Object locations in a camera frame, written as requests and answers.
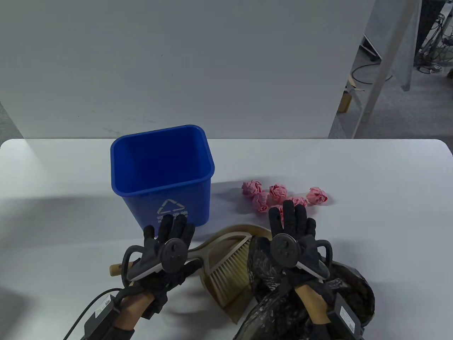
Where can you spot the person's right hand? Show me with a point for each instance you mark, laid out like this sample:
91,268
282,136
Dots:
292,219

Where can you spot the person's left hand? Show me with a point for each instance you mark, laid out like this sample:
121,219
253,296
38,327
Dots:
170,230

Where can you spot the pile of pink paper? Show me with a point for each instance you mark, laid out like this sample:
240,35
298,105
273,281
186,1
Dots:
278,191

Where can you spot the blue recycling bin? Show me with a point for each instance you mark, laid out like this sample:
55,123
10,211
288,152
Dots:
198,198

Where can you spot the beige plastic dustpan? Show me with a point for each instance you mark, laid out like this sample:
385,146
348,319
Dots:
226,233

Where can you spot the black plastic trash bag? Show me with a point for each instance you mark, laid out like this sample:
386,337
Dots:
354,294

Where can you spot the person's left forearm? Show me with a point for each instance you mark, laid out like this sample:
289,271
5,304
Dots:
136,308

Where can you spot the person's right forearm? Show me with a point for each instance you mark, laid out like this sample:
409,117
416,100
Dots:
313,306

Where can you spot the black handheld controller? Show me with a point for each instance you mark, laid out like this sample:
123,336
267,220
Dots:
285,249
173,255

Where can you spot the white table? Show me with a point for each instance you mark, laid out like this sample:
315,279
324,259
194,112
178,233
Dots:
389,230

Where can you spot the wooden block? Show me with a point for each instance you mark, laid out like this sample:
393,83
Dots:
344,102

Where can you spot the white partition panel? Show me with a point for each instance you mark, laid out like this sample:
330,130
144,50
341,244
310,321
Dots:
177,63

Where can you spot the grey metal pole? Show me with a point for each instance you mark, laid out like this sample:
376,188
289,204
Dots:
384,71

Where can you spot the grey stand base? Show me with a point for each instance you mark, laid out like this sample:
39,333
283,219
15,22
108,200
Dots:
370,47

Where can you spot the grey leaning board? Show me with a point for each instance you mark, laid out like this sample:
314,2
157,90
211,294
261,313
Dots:
407,53

